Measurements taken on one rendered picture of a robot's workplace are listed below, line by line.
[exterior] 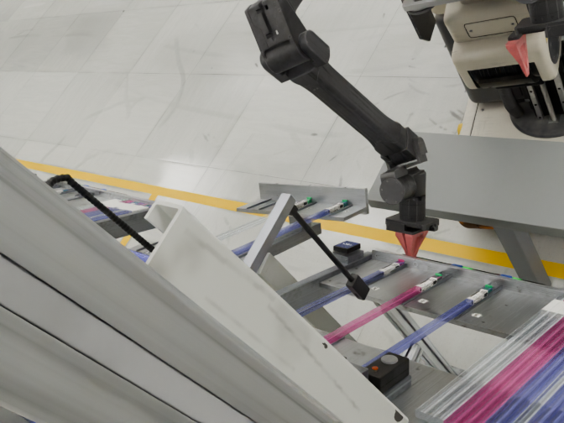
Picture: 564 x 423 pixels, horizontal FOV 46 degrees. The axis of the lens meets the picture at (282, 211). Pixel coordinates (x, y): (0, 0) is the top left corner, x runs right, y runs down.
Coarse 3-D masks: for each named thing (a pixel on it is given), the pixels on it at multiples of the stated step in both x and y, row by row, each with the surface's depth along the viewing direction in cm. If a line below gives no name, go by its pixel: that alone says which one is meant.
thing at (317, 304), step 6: (402, 264) 147; (378, 270) 142; (366, 276) 139; (372, 276) 139; (378, 276) 140; (366, 282) 137; (342, 288) 133; (330, 294) 131; (336, 294) 130; (342, 294) 132; (318, 300) 127; (324, 300) 128; (330, 300) 129; (306, 306) 125; (312, 306) 125; (318, 306) 126; (300, 312) 123; (306, 312) 124
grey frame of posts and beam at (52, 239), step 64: (0, 192) 12; (64, 256) 13; (128, 256) 15; (0, 320) 13; (128, 320) 15; (192, 320) 16; (0, 384) 13; (64, 384) 14; (128, 384) 15; (256, 384) 18
